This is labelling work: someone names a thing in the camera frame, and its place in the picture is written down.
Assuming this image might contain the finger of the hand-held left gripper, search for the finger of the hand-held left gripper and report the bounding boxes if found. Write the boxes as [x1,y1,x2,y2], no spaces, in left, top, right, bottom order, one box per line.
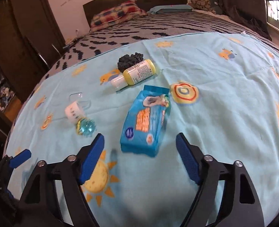
[2,149,32,169]

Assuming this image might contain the small white jar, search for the small white jar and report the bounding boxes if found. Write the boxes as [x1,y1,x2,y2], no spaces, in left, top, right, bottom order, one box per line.
[65,101,84,123]

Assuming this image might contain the yellow labelled bottle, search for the yellow labelled bottle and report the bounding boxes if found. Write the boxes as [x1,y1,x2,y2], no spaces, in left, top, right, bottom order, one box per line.
[123,59,159,86]

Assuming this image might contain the grey zigzag bedspread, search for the grey zigzag bedspread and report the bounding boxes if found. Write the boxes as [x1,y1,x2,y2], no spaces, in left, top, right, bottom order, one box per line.
[43,13,279,76]

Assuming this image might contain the dark wooden wardrobe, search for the dark wooden wardrobe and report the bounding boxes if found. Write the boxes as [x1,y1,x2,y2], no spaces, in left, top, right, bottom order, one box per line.
[0,0,66,104]

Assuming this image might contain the blue wet wipes packet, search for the blue wet wipes packet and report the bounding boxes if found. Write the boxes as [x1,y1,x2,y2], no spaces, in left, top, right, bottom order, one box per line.
[120,85,172,158]

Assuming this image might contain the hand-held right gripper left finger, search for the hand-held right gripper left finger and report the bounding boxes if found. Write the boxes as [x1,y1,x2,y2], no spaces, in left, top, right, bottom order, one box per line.
[17,133,105,227]

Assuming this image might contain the teal pillow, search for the teal pillow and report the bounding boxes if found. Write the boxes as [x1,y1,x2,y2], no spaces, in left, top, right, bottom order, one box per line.
[147,5,193,15]

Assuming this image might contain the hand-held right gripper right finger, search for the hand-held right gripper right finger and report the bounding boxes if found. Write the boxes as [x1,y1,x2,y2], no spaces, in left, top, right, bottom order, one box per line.
[176,132,265,227]

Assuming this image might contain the blue spiky ball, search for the blue spiky ball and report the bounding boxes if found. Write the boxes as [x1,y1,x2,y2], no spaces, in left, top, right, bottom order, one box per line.
[76,118,96,136]

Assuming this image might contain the checkered red blue pillow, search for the checkered red blue pillow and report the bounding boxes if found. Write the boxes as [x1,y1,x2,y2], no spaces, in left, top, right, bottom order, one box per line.
[90,0,148,26]

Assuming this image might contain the light blue printed blanket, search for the light blue printed blanket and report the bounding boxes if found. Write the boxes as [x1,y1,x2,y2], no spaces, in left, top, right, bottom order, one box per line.
[5,32,279,227]

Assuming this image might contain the folded clothes pile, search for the folded clothes pile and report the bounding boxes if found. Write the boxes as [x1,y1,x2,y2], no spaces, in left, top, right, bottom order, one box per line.
[0,68,15,111]

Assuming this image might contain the brown curtain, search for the brown curtain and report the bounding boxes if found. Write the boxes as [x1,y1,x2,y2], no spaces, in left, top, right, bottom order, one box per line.
[215,0,272,40]

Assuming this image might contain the black scrunchie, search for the black scrunchie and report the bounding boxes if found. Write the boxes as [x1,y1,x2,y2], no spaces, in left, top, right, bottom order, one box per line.
[117,52,145,72]

